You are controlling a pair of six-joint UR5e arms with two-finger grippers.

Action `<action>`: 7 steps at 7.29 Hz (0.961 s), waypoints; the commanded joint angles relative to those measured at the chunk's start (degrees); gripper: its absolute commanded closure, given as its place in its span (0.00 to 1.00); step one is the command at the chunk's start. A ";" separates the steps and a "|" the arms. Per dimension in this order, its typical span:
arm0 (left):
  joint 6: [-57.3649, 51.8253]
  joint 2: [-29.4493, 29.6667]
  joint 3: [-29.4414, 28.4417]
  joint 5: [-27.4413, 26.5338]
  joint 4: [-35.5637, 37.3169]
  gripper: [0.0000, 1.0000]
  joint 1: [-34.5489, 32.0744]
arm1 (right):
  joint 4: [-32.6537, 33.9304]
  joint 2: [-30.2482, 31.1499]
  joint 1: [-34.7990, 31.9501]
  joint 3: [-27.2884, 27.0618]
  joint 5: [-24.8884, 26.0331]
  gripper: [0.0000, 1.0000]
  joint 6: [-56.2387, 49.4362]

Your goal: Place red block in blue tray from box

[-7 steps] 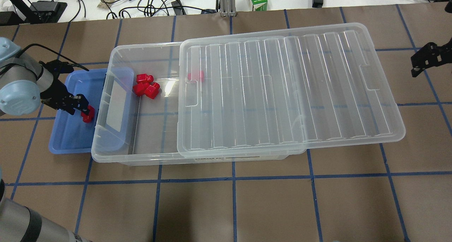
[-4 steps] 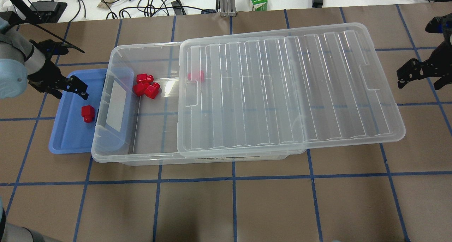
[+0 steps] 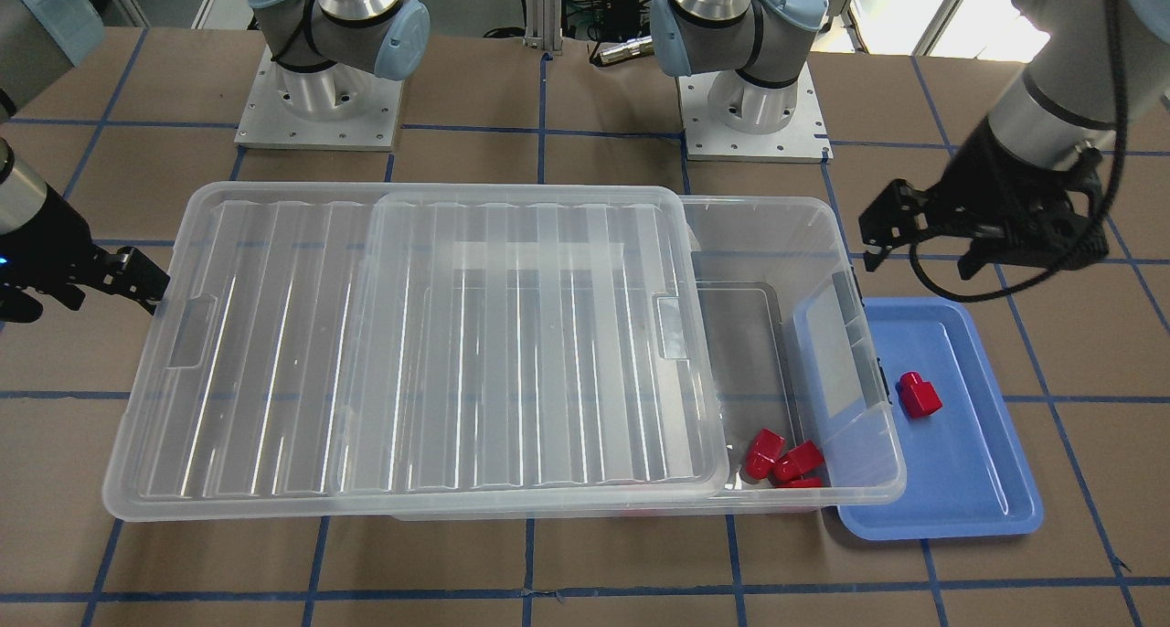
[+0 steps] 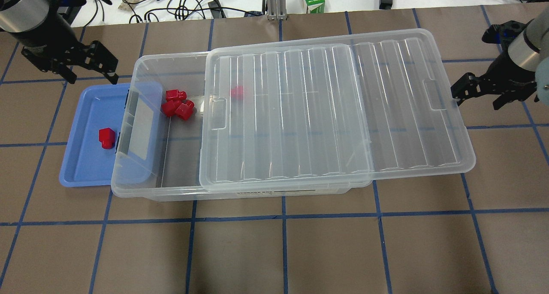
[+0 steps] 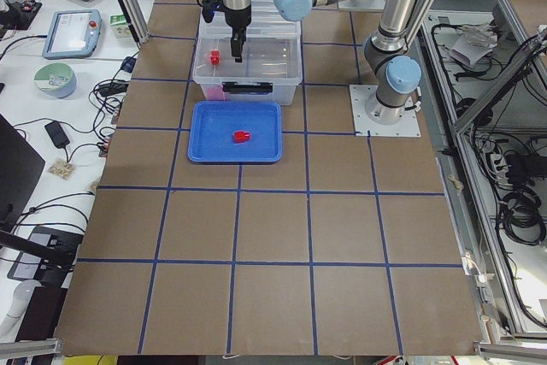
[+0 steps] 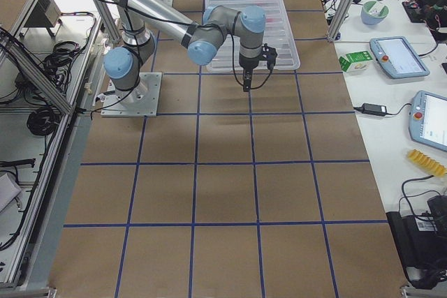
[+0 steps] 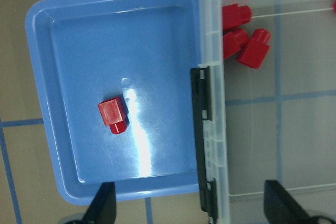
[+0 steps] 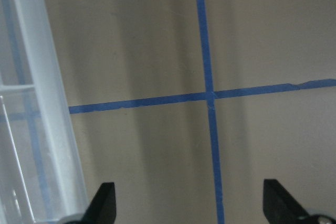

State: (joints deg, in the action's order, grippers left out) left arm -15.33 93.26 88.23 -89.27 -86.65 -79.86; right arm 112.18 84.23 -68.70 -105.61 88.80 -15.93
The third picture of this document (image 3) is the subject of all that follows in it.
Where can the clear plastic box lid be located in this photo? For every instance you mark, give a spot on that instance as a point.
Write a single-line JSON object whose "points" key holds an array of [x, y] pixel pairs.
{"points": [[422, 350]]}

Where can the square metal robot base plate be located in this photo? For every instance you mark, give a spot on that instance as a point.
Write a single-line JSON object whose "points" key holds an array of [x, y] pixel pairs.
{"points": [[755, 115]]}

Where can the blue plastic tray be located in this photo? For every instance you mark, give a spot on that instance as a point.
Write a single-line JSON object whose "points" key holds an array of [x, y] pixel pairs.
{"points": [[966, 473]]}

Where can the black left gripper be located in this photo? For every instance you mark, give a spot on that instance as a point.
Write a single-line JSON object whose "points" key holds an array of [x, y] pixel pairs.
{"points": [[989, 181]]}

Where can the clear plastic storage box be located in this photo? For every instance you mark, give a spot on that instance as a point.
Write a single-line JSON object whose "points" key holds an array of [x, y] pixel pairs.
{"points": [[792, 351]]}

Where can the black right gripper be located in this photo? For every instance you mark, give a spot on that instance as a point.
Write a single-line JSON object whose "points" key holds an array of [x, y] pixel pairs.
{"points": [[44, 243]]}

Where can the red block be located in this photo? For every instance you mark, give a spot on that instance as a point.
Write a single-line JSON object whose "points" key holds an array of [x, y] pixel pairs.
{"points": [[762, 455], [798, 468], [919, 398]]}

